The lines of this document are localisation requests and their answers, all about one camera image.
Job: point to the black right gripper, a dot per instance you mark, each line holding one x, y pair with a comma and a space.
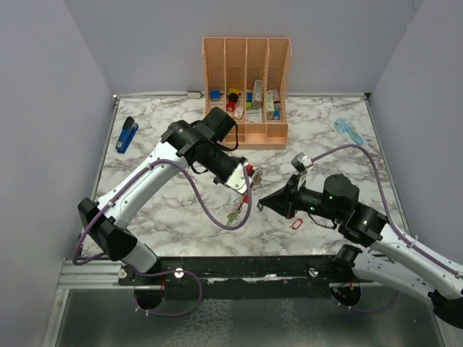
289, 195

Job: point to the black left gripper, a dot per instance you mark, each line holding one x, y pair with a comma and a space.
238, 161

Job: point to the metal key organizer red handle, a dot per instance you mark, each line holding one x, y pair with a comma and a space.
239, 203

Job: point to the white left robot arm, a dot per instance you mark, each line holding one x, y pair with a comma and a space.
106, 220

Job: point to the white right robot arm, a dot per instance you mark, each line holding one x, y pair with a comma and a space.
379, 251

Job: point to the red tag with key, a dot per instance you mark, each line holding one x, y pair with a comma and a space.
295, 224

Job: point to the green white box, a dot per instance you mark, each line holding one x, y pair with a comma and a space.
273, 105

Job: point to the peach plastic desk organizer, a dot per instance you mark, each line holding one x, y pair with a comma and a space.
238, 72

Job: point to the blue stapler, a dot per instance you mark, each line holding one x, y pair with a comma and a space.
129, 129

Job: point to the blue packaged correction tape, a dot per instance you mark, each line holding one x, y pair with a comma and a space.
347, 130

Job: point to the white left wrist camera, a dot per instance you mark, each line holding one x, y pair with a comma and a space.
241, 179

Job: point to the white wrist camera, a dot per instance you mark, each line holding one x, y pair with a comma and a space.
303, 164
241, 179

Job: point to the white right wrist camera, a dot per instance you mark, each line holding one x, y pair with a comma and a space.
303, 164

